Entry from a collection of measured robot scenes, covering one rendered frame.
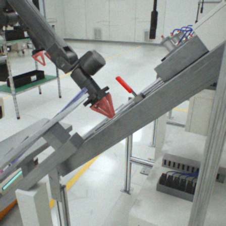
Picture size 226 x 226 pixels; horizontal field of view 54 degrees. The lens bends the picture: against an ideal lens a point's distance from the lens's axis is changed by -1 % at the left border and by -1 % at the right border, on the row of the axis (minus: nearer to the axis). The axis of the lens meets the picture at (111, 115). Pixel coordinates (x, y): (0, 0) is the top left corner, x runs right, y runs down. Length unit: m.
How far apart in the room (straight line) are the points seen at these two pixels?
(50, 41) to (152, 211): 0.68
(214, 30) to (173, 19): 9.00
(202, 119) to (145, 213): 1.45
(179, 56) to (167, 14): 9.02
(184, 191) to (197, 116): 1.32
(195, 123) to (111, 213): 1.11
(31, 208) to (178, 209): 0.50
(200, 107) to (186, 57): 1.56
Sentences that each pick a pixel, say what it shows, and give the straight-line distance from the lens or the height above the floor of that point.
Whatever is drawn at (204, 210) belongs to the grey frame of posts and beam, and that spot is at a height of 0.79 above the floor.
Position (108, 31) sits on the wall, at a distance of 10.51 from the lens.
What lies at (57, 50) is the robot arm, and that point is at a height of 1.15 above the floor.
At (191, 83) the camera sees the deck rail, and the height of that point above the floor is 1.11.
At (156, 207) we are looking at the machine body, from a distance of 0.89.
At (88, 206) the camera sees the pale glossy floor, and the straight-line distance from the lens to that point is 1.73.
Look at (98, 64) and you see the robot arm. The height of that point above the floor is 1.11.
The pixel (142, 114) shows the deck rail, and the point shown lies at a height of 1.01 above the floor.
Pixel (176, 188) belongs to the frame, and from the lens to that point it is 0.91.
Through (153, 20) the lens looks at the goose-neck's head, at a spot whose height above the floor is 1.24.
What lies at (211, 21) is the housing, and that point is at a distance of 0.55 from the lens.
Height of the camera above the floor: 1.26
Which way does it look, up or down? 25 degrees down
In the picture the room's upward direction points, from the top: straight up
